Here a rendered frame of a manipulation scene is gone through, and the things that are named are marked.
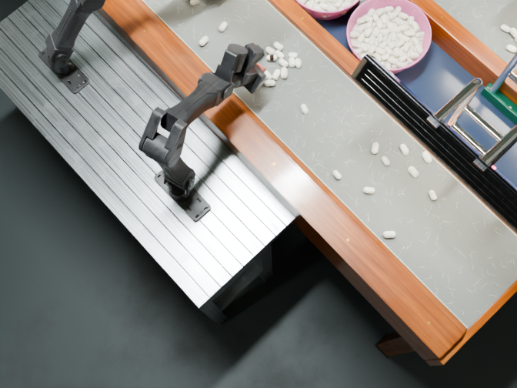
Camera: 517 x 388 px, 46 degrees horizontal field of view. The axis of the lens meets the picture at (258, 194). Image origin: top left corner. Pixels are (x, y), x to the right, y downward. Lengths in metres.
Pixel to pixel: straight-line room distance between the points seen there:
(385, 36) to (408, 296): 0.83
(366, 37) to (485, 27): 0.38
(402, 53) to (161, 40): 0.77
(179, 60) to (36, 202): 1.08
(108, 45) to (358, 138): 0.90
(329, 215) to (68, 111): 0.92
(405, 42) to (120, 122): 0.95
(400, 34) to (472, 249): 0.72
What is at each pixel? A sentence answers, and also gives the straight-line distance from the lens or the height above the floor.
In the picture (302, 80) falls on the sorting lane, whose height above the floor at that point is 0.74.
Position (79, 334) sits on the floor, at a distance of 2.62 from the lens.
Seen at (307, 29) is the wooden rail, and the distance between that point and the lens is 2.03.
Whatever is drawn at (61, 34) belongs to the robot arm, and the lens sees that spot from 2.00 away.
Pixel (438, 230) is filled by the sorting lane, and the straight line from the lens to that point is 1.86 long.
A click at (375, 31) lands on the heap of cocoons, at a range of 2.07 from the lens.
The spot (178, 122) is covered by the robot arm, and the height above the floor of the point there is 1.12.
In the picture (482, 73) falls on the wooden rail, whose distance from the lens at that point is 2.10.
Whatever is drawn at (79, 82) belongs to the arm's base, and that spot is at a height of 0.68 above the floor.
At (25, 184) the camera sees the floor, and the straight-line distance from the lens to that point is 2.83.
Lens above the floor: 2.49
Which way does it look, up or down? 73 degrees down
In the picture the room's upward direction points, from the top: 6 degrees counter-clockwise
